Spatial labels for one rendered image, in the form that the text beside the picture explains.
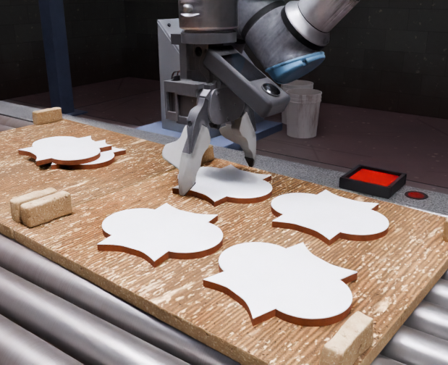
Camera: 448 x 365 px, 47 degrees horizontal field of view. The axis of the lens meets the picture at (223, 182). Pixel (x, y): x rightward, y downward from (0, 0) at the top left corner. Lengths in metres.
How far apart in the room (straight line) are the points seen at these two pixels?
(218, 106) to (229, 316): 0.30
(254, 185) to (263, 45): 0.46
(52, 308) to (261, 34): 0.75
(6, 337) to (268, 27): 0.80
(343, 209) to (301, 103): 3.69
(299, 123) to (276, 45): 3.31
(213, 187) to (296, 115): 3.69
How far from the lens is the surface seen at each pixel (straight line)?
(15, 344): 0.48
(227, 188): 0.69
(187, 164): 0.65
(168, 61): 1.23
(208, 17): 0.65
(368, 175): 0.81
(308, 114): 4.35
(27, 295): 0.54
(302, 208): 0.63
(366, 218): 0.62
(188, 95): 0.67
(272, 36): 1.09
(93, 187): 0.74
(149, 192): 0.71
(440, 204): 0.77
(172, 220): 0.60
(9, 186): 0.78
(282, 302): 0.45
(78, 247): 0.58
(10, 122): 1.24
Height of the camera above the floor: 1.20
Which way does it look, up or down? 21 degrees down
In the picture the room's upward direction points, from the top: straight up
